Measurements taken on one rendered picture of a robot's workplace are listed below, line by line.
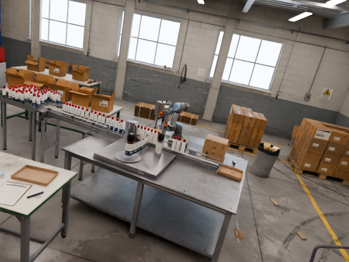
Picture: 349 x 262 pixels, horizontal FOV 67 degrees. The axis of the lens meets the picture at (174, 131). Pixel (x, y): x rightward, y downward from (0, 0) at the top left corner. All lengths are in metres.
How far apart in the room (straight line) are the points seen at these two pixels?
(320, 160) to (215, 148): 3.56
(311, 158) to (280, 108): 2.98
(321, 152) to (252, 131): 1.57
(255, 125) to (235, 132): 0.52
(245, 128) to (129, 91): 4.45
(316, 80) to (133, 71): 5.82
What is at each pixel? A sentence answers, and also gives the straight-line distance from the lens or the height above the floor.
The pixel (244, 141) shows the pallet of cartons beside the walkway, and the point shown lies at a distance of 6.90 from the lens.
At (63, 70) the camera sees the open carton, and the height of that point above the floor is 0.95.
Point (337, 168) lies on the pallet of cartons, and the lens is 6.90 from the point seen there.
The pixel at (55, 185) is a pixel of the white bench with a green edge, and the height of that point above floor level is 0.80.
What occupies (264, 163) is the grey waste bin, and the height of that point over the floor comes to 0.32.
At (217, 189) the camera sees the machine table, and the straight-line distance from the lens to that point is 3.03.
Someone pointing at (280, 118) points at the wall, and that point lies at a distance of 9.23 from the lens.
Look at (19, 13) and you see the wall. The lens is 11.25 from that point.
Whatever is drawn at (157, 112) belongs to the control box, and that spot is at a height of 1.34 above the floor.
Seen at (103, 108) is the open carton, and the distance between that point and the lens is 5.04.
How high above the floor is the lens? 2.27
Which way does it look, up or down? 19 degrees down
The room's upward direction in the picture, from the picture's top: 12 degrees clockwise
